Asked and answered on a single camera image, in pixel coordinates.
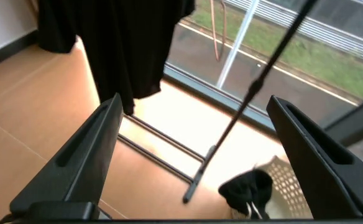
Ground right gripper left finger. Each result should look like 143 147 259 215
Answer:
9 92 124 220

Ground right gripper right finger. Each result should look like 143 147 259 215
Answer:
266 95 363 218

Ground black garment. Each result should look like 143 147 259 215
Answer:
37 0 196 116

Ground pink clothes hanger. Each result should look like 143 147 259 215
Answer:
209 0 227 62

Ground white laundry basket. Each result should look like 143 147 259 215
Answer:
231 155 313 220

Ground black clothes rack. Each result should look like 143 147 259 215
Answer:
117 0 319 205

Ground window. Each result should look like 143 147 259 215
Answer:
163 0 363 175

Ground black drawstring shorts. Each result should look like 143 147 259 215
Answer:
218 169 274 220

